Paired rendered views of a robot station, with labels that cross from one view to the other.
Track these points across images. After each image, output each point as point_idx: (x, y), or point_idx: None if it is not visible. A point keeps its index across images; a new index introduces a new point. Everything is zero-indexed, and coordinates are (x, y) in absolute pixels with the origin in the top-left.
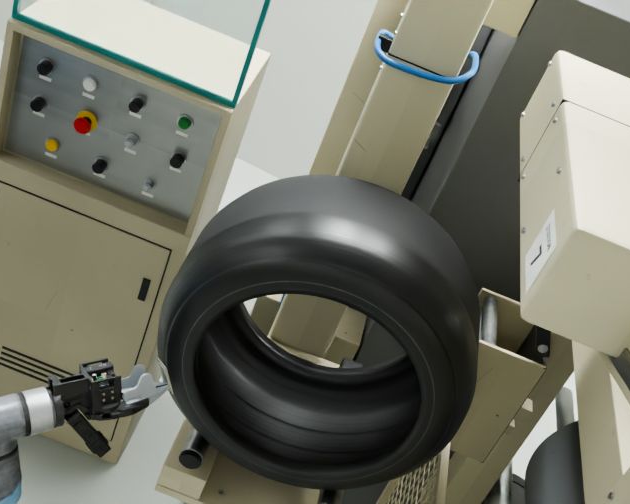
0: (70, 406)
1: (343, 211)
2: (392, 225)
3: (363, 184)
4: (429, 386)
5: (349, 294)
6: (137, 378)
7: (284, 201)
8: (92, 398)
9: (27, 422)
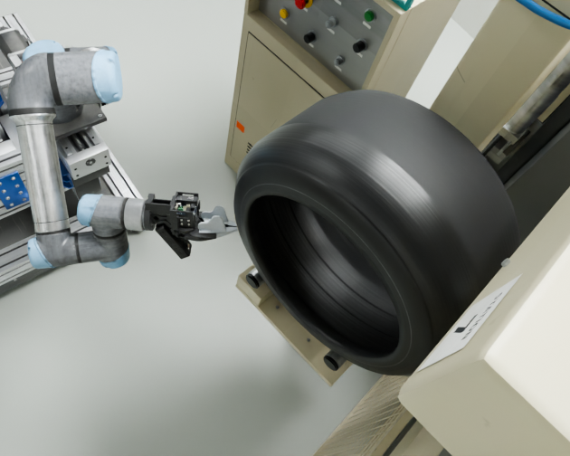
0: (158, 220)
1: (384, 143)
2: (429, 172)
3: (431, 118)
4: (407, 333)
5: (348, 227)
6: (217, 214)
7: (343, 114)
8: (170, 221)
9: (121, 222)
